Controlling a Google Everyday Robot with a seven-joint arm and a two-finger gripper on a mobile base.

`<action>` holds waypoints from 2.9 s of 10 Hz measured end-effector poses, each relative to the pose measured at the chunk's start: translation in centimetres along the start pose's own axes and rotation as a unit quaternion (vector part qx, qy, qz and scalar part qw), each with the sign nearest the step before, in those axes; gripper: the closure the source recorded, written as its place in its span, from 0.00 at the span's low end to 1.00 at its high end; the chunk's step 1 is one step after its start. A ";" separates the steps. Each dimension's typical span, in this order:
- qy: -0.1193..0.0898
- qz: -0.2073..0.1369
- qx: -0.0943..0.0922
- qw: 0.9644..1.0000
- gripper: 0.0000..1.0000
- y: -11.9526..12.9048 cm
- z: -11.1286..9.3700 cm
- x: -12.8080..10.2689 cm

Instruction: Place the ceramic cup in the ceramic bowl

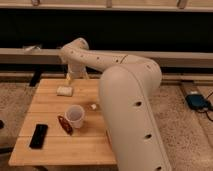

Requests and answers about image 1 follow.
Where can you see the blue device on floor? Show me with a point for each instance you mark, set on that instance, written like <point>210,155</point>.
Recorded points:
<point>197,101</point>

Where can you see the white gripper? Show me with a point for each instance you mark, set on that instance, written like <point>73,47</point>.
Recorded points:
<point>72,76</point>

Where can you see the white ceramic cup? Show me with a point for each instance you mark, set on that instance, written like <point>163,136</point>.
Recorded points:
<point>75,115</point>

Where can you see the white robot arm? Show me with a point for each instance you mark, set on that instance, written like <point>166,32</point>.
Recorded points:
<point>124,89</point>

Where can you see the black remote control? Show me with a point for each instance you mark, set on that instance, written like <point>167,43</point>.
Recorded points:
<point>38,136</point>

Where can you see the white sponge block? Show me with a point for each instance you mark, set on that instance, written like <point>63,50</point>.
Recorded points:
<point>64,91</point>

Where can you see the white plastic bottle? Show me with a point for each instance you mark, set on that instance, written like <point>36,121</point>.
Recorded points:
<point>93,106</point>

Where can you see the wooden table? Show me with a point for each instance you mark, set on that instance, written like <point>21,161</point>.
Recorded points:
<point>85,146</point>

